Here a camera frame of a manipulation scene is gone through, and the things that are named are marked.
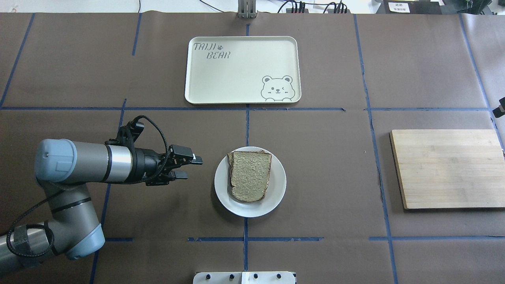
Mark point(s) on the cream bear tray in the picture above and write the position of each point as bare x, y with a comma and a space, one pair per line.
242, 70

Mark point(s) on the aluminium frame post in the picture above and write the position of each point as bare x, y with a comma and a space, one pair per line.
247, 9

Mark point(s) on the black box with label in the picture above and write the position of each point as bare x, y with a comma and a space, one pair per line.
415, 7

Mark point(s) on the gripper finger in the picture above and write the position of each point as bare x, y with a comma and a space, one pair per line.
500, 110

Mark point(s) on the wooden cutting board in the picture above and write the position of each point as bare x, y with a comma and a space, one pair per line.
449, 168

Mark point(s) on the bread slice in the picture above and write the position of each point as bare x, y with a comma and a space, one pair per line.
249, 174

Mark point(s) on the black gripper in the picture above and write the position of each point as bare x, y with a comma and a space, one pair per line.
146, 163

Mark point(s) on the white pedestal column base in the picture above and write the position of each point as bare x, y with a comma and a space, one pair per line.
245, 277

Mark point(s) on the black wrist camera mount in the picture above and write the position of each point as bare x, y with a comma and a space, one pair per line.
127, 135

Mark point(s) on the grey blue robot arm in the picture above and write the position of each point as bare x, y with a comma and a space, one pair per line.
63, 170

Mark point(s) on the black power strip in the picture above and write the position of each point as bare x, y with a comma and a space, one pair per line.
301, 7

